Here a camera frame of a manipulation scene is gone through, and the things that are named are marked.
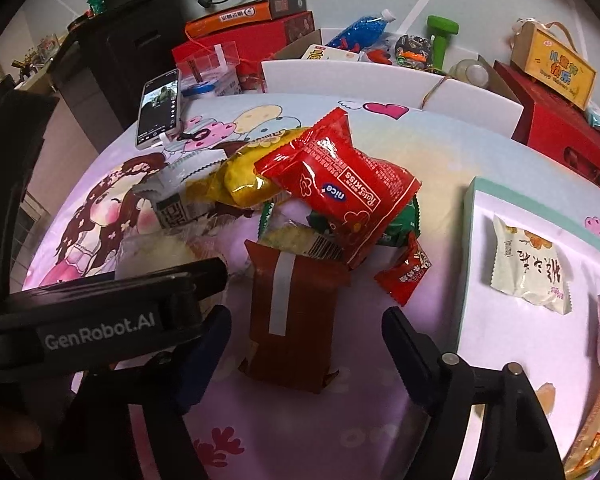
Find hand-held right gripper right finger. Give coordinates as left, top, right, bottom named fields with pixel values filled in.
left=382, top=306, right=566, bottom=480

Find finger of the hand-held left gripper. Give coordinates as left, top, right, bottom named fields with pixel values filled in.
left=180, top=258, right=229, bottom=307

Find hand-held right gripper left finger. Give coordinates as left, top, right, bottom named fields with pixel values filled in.
left=70, top=305, right=233, bottom=480

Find clear round pastry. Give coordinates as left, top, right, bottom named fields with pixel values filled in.
left=114, top=229, right=207, bottom=282

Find green white snack packet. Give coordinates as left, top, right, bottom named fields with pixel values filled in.
left=150, top=150, right=232, bottom=232

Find small red candy packet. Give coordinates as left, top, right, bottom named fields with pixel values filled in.
left=374, top=232, right=434, bottom=307

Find dark red snack packet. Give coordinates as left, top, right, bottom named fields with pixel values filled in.
left=239, top=240, right=352, bottom=394

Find green edged clear snack packet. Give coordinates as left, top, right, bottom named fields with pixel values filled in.
left=257, top=200, right=347, bottom=262

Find yellow clear snack packet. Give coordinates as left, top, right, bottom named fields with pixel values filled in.
left=186, top=127, right=307, bottom=209

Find teal rimmed white box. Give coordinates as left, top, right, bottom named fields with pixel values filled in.
left=457, top=176, right=600, bottom=480

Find cream snack packet brown script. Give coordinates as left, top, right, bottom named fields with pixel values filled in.
left=490, top=215, right=574, bottom=317

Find bright red puffed snack packet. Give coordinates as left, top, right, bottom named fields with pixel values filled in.
left=254, top=107, right=422, bottom=269

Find yellow swiss roll packet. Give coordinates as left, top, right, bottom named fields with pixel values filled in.
left=562, top=374, right=600, bottom=480

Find white smartphone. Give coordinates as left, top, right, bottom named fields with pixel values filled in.
left=135, top=69, right=184, bottom=151

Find clear plastic box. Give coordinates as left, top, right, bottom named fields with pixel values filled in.
left=176, top=42, right=242, bottom=97

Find black cabinet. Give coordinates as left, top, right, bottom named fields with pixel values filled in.
left=47, top=0, right=192, bottom=131

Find large red gift box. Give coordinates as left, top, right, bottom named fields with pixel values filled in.
left=172, top=11, right=316, bottom=92

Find white cardboard box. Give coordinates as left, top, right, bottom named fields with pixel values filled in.
left=260, top=30, right=526, bottom=137

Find small yellow white box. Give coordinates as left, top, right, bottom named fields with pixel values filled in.
left=300, top=44, right=364, bottom=64

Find orange flat box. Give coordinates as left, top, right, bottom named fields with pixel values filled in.
left=185, top=0, right=307, bottom=39

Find red carry box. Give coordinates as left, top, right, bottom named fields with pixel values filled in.
left=494, top=60, right=600, bottom=201

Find clear round bottle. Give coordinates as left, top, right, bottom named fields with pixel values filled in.
left=450, top=58, right=489, bottom=87

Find blue bead bottle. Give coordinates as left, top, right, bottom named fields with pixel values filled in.
left=325, top=9, right=397, bottom=54

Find dark colourful toy bag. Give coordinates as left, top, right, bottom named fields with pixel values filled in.
left=395, top=34, right=437, bottom=69

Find green dumbbell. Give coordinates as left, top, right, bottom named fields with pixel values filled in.
left=426, top=15, right=461, bottom=74

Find yellow gift box with handle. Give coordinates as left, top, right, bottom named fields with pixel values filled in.
left=510, top=20, right=597, bottom=111

